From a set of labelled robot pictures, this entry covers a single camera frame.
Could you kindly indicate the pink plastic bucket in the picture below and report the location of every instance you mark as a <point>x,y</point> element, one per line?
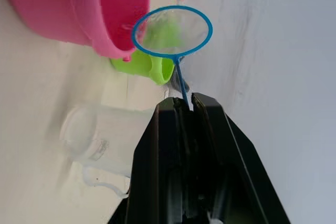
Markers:
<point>63,9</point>

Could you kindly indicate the blue hand fishing net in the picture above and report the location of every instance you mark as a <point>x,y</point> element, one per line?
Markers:
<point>172,33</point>

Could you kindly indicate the green plastic bucket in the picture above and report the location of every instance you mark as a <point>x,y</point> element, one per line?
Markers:
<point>147,64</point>

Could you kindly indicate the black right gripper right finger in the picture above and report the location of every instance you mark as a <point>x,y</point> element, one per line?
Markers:
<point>231,166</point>

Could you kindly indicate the clear plastic measuring cup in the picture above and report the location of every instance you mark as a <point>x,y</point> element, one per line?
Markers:
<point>89,137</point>

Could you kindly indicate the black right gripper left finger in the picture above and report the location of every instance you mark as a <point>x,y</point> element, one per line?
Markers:
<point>157,166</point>

